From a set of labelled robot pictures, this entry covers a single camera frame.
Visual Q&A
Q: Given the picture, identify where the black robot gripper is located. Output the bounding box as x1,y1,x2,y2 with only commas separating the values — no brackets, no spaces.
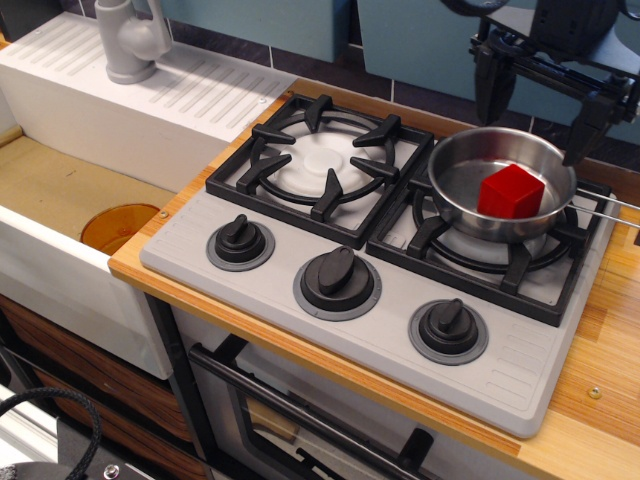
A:
468,1,639,167

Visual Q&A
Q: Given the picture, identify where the red wooden cube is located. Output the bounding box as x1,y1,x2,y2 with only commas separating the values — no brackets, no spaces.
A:
477,164,545,219

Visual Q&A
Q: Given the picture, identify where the small stainless steel pan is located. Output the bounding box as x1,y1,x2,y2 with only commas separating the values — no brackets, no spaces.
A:
427,126,640,244

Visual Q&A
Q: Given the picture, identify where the grey toy stove top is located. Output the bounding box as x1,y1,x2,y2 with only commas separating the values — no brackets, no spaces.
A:
140,95,618,437

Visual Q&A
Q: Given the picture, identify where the black right stove knob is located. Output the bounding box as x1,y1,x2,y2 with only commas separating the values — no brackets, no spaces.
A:
408,298,489,366

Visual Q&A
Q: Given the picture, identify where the black stove knob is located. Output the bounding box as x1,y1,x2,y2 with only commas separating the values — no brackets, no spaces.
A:
293,246,382,322
206,214,276,272
408,298,489,366

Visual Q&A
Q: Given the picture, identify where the black middle stove knob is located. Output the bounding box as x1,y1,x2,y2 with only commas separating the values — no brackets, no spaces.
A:
293,246,382,322

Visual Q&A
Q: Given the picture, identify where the black left stove knob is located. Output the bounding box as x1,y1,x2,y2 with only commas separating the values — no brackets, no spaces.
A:
206,214,276,272

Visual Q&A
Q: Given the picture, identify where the black right burner grate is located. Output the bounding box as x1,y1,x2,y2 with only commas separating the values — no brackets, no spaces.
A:
367,152,613,327

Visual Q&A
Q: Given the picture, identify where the black burner grate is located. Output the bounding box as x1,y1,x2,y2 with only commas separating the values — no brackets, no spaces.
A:
206,95,434,249
367,152,613,327

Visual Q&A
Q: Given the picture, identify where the black left burner grate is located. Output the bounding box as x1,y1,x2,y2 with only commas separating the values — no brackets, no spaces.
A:
206,95,434,249

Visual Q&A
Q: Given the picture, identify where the grey toy faucet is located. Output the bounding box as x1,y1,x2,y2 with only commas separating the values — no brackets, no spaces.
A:
95,0,172,85

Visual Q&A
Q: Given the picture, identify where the oven door with window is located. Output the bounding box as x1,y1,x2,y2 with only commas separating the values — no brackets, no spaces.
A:
183,327,525,479

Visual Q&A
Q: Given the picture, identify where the orange plastic plate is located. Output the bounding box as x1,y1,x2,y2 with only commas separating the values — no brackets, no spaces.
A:
80,203,159,255

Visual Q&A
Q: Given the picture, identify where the white toy sink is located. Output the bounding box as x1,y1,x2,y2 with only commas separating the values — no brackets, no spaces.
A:
1,13,293,379

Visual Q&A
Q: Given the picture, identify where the wooden drawer cabinet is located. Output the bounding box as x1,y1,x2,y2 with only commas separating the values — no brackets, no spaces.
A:
1,297,211,479

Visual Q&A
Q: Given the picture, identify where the black oven door handle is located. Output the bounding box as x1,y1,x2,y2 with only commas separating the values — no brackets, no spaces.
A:
188,335,433,479

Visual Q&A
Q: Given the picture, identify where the black braided cable lower left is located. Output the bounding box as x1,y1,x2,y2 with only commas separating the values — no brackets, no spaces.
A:
0,386,103,480

